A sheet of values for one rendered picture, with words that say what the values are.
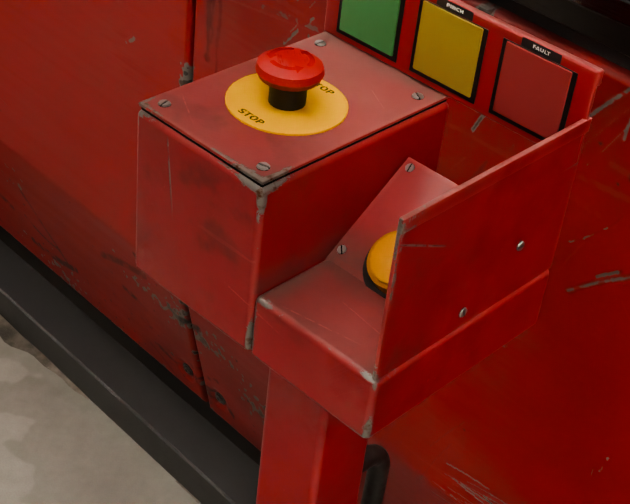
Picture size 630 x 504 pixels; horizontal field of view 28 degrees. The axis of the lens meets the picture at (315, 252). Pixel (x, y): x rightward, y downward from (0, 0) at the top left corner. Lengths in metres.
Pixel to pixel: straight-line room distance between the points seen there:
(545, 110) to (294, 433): 0.27
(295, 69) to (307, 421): 0.24
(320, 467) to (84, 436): 0.81
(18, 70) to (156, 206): 0.76
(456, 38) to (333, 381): 0.21
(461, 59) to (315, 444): 0.26
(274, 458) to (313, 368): 0.18
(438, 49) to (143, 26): 0.54
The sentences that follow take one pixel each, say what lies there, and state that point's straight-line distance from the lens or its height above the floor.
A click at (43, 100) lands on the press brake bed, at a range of 1.46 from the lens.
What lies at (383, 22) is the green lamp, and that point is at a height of 0.81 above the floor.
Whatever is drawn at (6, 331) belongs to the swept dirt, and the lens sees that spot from 1.77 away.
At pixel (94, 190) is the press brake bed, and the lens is 1.43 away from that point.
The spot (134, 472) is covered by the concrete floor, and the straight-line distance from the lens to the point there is 1.57.
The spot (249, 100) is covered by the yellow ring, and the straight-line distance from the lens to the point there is 0.73.
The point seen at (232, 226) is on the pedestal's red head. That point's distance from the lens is 0.70.
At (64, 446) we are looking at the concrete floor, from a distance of 1.60.
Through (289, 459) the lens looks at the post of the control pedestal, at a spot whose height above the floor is 0.53.
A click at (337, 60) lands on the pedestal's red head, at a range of 0.79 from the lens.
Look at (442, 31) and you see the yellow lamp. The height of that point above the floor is 0.82.
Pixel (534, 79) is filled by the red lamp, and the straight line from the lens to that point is 0.72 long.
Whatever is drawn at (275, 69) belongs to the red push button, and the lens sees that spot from 0.71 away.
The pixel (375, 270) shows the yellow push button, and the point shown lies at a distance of 0.71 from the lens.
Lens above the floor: 1.15
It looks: 36 degrees down
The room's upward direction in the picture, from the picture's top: 7 degrees clockwise
